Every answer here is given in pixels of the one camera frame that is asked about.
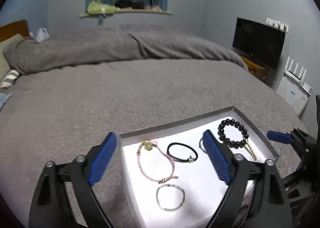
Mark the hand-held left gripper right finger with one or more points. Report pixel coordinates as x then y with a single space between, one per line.
216 158

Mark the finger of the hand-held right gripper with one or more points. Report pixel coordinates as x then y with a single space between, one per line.
303 143
277 136

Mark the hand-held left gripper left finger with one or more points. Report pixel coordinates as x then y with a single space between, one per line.
103 158

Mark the grey cardboard box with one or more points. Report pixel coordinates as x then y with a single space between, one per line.
200 183

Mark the gold hair clip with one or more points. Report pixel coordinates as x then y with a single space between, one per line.
251 151

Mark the white appliance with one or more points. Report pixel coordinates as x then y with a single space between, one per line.
290 95

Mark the grey bed cover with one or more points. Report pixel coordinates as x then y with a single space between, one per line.
100 98

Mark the white router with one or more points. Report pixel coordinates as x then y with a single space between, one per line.
297 78

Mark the wooden television stand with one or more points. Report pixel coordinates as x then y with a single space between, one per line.
252 66

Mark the black television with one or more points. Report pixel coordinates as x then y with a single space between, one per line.
257 40

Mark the grey duvet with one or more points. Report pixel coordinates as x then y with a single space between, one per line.
100 48

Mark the light blue cloth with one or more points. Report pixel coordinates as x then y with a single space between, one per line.
3 100

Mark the striped pillow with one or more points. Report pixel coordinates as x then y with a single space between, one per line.
10 78

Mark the white plastic bag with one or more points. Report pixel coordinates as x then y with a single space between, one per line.
41 34

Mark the olive pillow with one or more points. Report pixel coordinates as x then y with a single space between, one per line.
5 55

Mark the green cloth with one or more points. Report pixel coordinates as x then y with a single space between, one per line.
97 8

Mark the wooden window shelf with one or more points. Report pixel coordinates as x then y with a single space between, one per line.
140 11

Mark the black cloth item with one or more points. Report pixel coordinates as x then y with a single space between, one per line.
123 4
138 5

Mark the wooden headboard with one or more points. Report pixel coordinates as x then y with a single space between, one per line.
15 28

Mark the pink cloth item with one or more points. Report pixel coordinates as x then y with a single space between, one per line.
152 7

